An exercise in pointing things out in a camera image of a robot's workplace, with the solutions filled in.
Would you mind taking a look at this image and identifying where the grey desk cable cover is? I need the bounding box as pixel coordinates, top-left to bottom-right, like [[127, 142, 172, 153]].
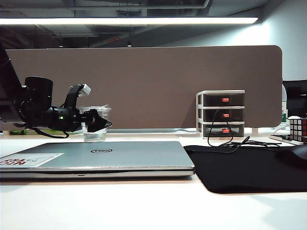
[[105, 133, 181, 139]]

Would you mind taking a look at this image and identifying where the white red laptop sticker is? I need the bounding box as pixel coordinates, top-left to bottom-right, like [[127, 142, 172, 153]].
[[0, 153, 65, 168]]

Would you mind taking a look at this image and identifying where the silver Dell laptop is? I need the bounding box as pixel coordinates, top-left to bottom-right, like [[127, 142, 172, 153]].
[[0, 140, 196, 179]]

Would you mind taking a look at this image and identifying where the Rubik's cube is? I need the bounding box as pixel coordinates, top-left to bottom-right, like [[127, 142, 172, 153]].
[[288, 116, 307, 144]]

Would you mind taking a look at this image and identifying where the white cable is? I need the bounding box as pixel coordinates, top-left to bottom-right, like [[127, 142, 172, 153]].
[[272, 123, 291, 132]]

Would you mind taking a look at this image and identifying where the clear plastic Starbucks cup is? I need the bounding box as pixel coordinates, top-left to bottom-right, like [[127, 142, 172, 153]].
[[78, 104, 113, 143]]

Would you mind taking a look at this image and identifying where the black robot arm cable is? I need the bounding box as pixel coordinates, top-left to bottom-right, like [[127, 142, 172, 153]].
[[30, 126, 71, 139]]

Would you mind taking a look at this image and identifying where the white desktop drawer organizer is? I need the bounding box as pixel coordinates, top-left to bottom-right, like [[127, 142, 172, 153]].
[[196, 90, 246, 140]]

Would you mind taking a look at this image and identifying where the flat device under cube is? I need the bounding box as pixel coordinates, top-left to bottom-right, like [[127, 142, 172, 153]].
[[269, 134, 307, 145]]

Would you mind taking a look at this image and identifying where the dark drawer with red handle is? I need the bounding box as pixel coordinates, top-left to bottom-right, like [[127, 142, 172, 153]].
[[203, 109, 246, 122], [203, 93, 246, 107], [203, 124, 245, 138]]

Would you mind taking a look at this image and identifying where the brown desk partition panel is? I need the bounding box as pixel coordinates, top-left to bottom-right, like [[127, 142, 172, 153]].
[[4, 45, 283, 130]]

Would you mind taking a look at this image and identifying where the thin black cable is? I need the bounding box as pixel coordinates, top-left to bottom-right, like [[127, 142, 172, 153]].
[[208, 109, 283, 154]]

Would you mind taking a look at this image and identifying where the long ceiling light strip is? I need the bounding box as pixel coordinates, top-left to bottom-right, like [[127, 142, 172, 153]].
[[0, 17, 260, 25]]

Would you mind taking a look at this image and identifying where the black computer mouse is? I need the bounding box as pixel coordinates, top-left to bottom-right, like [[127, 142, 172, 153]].
[[275, 145, 307, 166]]

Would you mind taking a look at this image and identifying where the black mouse pad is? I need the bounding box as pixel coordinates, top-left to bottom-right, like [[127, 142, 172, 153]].
[[183, 144, 307, 195]]

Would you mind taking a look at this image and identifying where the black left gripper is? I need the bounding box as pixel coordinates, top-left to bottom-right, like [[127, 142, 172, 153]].
[[71, 107, 113, 133]]

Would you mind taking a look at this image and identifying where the black office chair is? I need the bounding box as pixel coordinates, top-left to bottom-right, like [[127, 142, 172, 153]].
[[283, 80, 307, 118]]

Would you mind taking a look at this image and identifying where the plastic bottle with green label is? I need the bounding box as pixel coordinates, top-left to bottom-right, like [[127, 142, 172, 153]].
[[281, 84, 289, 125]]

